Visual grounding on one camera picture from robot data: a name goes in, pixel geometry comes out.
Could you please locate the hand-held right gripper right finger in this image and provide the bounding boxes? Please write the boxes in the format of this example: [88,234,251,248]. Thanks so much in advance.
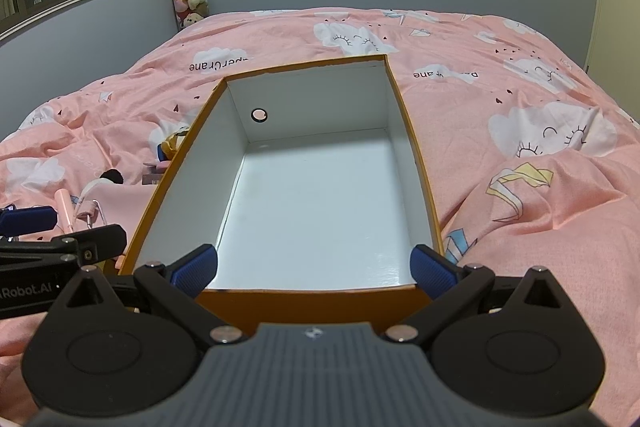
[385,244,578,348]

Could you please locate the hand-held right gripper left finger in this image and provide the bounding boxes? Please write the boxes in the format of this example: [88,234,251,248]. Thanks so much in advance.
[47,243,251,348]

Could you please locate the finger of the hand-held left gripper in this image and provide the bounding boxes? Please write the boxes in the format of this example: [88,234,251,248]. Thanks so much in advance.
[0,205,57,236]
[0,224,127,276]

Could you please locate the pink stick-shaped device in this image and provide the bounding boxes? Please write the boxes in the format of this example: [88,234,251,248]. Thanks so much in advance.
[55,189,77,234]

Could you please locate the small mauve box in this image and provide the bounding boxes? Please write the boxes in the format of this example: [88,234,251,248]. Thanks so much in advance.
[142,162,171,186]

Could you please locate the orange cardboard box white inside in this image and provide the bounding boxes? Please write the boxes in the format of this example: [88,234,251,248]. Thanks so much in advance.
[117,53,446,338]

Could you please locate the white plush with pink stripes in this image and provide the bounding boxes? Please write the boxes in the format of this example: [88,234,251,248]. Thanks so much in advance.
[74,168,126,233]

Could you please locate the orange and blue duck plush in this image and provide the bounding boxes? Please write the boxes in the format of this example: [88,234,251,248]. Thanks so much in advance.
[156,127,193,162]

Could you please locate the pink printed blanket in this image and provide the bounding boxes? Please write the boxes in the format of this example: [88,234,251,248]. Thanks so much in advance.
[0,7,640,427]

